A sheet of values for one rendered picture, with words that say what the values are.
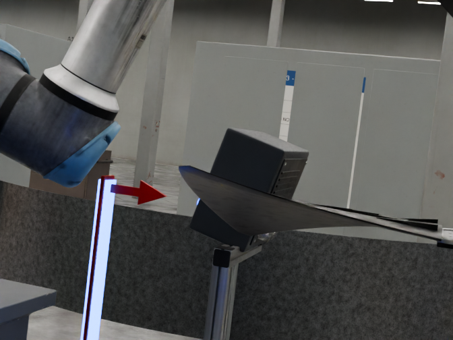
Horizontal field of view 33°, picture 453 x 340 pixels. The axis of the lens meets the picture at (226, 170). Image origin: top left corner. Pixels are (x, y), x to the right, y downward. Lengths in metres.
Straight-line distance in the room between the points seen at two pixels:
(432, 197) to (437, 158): 0.25
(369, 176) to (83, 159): 5.85
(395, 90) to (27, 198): 4.45
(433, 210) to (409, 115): 1.89
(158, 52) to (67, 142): 11.05
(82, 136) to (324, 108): 5.92
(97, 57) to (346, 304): 1.73
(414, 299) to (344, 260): 0.30
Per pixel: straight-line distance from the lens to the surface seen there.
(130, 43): 1.06
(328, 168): 6.89
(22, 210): 2.95
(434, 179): 5.03
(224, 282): 1.27
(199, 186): 0.69
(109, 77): 1.06
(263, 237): 1.34
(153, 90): 12.06
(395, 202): 6.79
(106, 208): 0.75
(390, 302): 2.67
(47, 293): 1.09
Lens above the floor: 1.25
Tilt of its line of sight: 3 degrees down
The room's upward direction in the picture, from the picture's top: 7 degrees clockwise
